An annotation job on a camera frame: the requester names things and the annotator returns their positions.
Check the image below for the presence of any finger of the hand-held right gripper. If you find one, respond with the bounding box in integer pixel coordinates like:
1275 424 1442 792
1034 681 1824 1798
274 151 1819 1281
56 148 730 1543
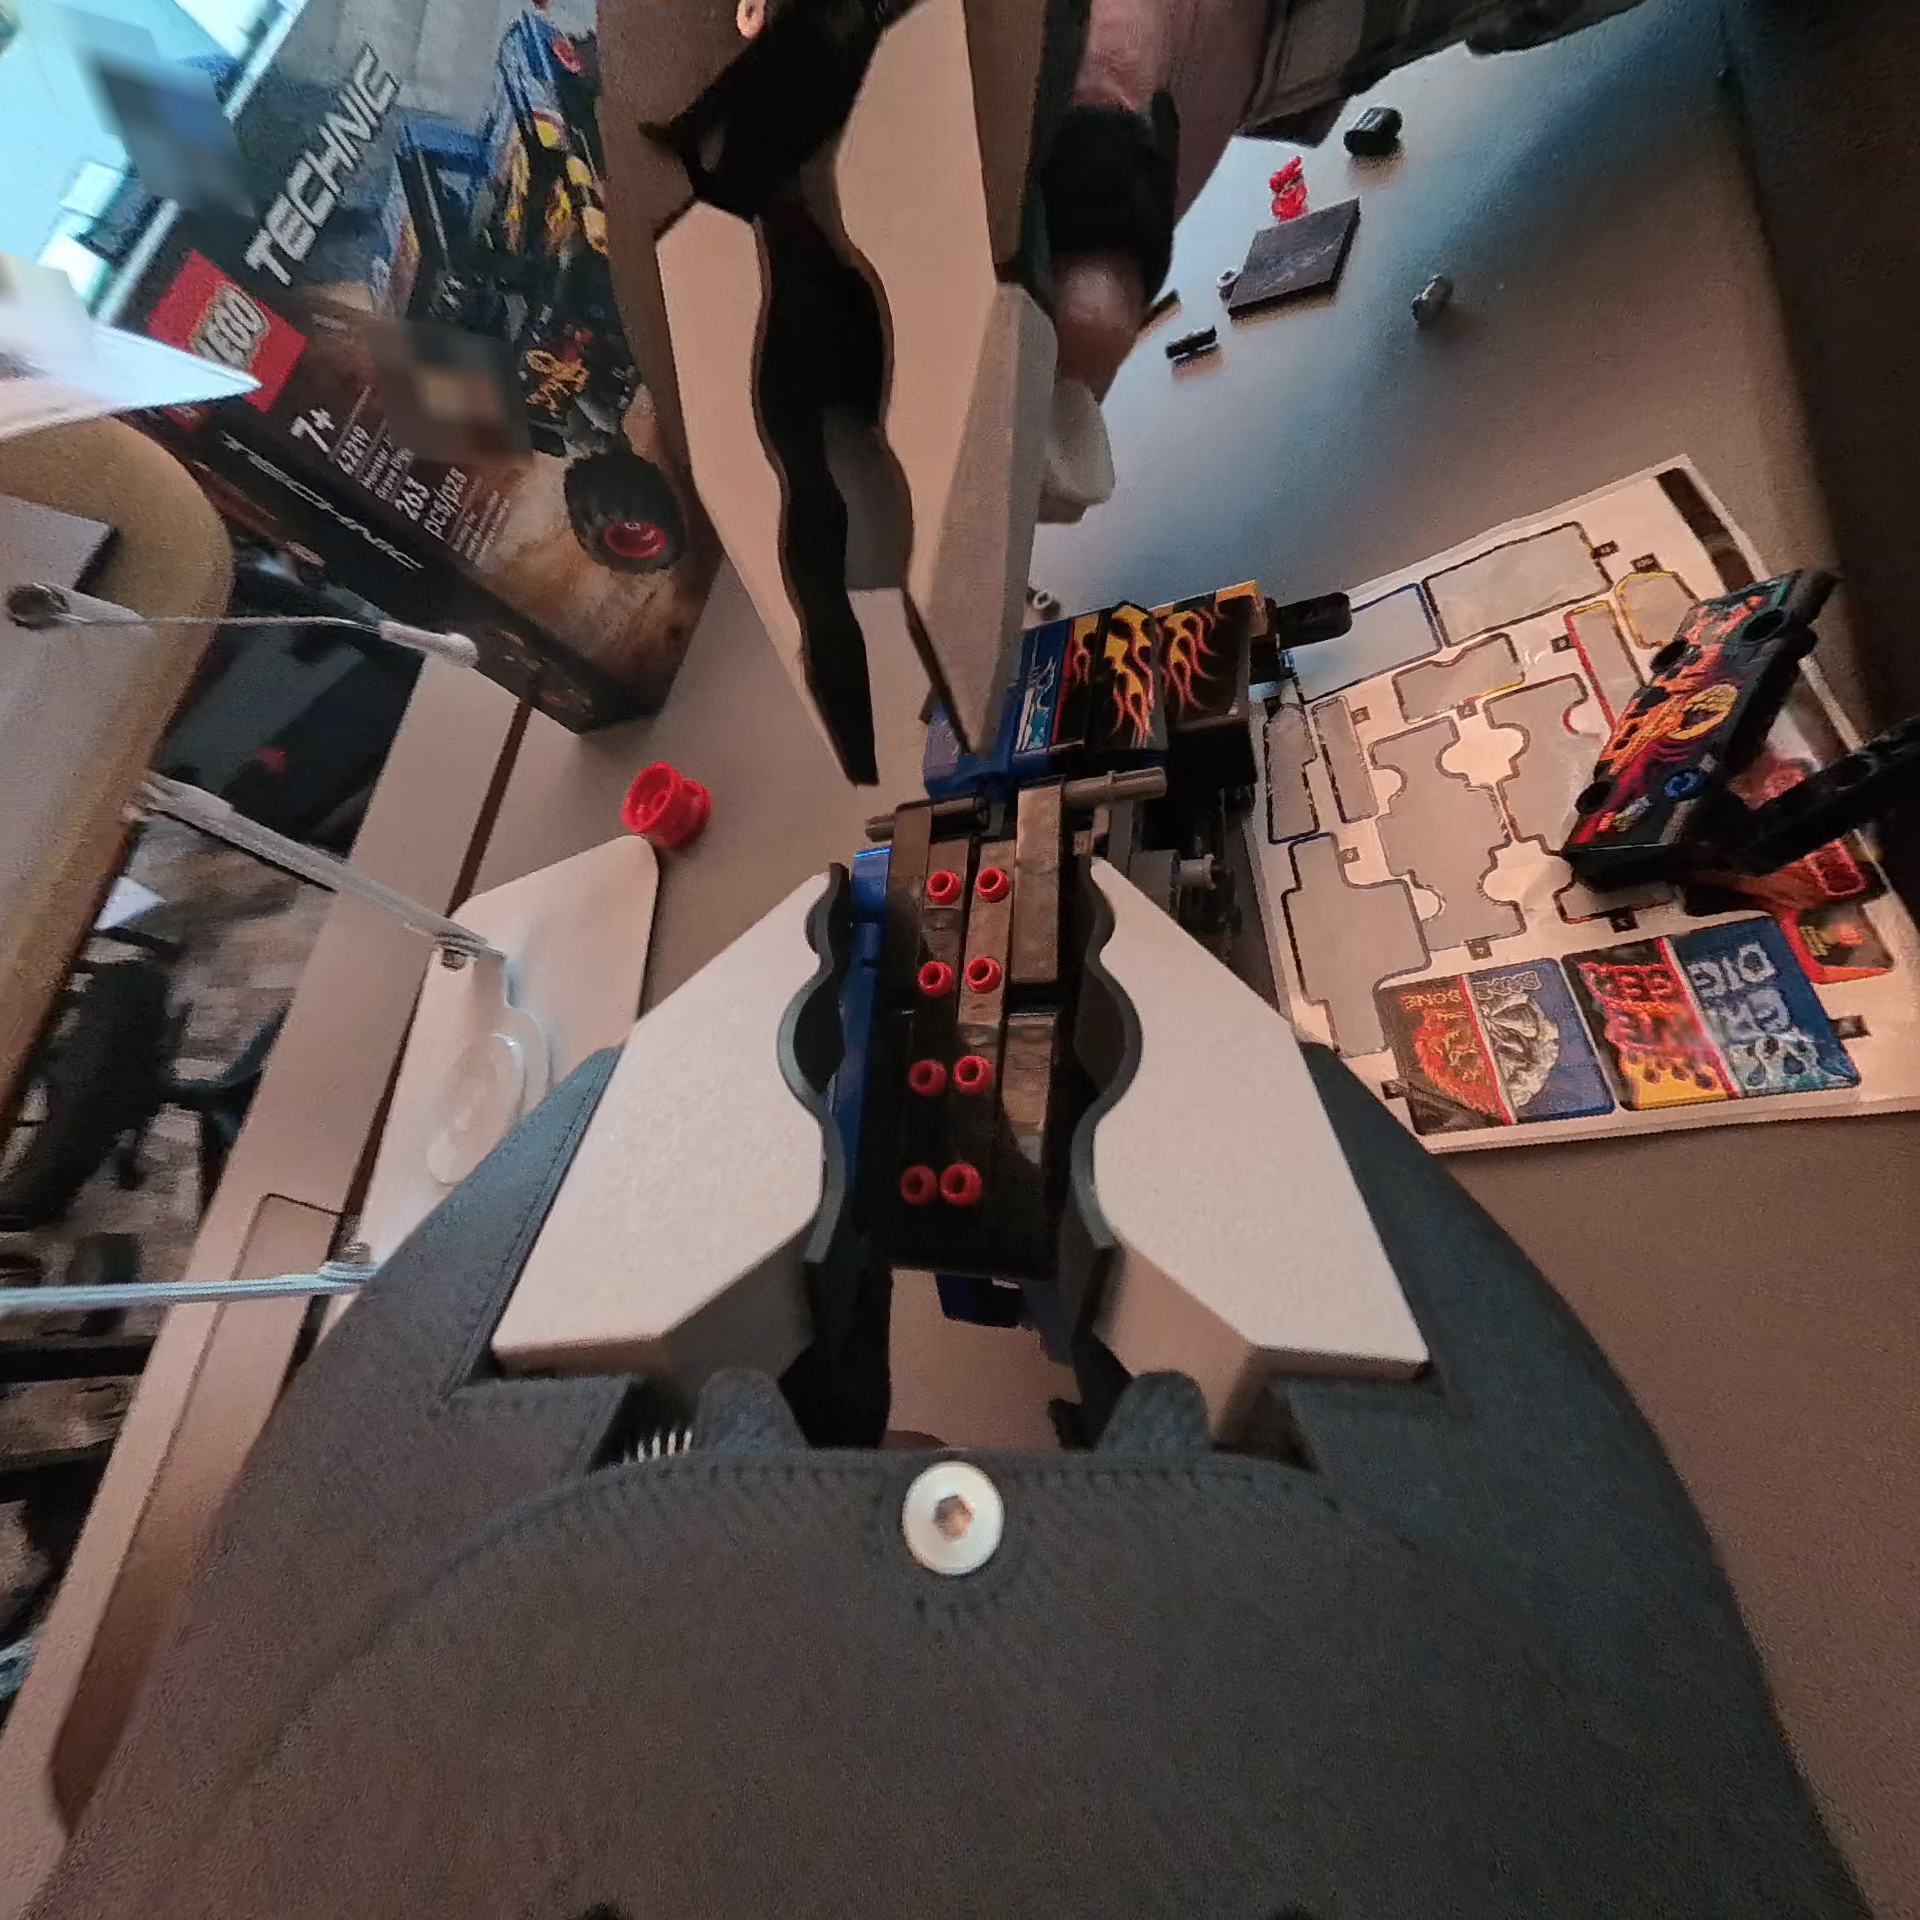
828 0 1061 758
650 199 904 787

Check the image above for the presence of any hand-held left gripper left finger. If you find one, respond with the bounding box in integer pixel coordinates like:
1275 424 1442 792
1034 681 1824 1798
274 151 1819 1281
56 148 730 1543
487 862 902 1448

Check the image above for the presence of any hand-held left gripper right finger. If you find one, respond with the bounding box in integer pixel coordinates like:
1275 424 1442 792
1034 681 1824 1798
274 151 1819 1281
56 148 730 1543
1050 862 1432 1445

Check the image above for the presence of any black blue brick truck model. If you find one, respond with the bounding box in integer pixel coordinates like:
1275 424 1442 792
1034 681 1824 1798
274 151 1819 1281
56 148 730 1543
846 588 1351 1329

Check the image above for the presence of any black skull sticker panel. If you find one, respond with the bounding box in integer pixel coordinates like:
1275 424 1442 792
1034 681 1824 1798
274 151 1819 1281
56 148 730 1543
1557 567 1920 910

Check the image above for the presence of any person's right forearm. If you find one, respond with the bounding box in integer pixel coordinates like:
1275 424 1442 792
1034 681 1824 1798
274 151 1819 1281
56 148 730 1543
1244 0 1652 144

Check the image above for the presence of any person's right hand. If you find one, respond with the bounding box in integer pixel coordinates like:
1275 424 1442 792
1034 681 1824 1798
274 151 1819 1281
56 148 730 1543
1046 0 1279 401

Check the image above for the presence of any white book stand base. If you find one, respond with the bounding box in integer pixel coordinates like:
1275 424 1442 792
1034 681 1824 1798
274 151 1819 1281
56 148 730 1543
360 834 665 1292

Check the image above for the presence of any black square plate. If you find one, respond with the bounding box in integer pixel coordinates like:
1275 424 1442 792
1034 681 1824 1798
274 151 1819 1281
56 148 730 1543
1221 195 1365 318

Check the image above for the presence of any red wheel hub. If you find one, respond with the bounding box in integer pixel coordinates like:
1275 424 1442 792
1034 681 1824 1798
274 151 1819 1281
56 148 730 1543
621 760 712 852

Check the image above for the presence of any monster truck set box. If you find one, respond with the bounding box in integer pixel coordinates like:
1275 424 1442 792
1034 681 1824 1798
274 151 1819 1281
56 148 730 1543
105 0 724 737

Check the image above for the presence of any sticker sheet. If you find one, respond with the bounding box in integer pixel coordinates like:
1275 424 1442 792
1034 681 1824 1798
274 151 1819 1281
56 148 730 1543
1244 457 1920 1156

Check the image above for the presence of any wooden book stand tray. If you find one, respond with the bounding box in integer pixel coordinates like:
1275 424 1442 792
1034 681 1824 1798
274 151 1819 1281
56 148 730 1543
0 417 237 1086

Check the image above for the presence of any black office chair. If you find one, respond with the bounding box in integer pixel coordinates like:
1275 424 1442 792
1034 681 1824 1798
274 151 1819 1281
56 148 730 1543
0 959 203 1235

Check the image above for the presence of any black dotted mat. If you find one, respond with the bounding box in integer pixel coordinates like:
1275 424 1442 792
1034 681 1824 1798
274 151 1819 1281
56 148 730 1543
1717 0 1920 632

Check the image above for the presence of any wire page holder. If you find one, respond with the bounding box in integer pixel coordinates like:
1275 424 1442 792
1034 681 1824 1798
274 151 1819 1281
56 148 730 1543
5 584 480 670

